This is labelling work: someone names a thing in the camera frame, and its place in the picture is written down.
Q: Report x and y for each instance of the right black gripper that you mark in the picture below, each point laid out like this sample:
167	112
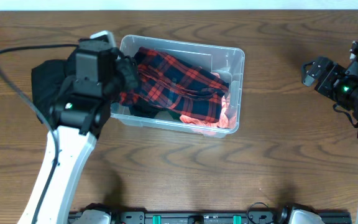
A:
329	88

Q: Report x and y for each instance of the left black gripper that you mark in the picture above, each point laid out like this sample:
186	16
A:
127	73

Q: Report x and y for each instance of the red navy plaid shirt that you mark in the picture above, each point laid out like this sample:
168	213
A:
168	83

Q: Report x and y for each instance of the black hooded sweatshirt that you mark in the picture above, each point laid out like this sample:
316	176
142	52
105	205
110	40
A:
46	80

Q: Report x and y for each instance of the salmon pink garment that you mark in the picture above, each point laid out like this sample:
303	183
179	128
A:
225	115

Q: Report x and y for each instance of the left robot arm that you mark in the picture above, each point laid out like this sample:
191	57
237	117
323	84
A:
74	97

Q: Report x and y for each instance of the clear plastic storage bin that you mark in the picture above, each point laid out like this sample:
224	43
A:
228	62

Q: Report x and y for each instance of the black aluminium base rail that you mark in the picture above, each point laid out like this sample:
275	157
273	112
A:
292	213

